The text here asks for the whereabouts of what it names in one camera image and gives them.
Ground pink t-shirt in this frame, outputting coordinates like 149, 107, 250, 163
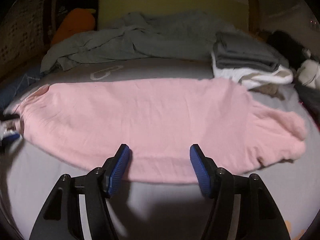
10, 79, 307, 184

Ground folded white garment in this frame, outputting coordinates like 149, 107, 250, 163
211, 51, 293, 90

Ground folded dark grey garment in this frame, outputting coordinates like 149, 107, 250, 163
213, 32, 281, 72

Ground blue pillow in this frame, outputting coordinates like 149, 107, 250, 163
0, 65, 44, 112

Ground grey-green blanket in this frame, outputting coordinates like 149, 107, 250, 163
40, 10, 242, 73

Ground black white plush toy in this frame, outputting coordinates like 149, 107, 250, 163
267, 30, 319, 126

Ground orange plush toy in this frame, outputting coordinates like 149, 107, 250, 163
51, 8, 95, 46

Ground patterned brown storage box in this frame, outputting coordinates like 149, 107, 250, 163
1, 0, 50, 77

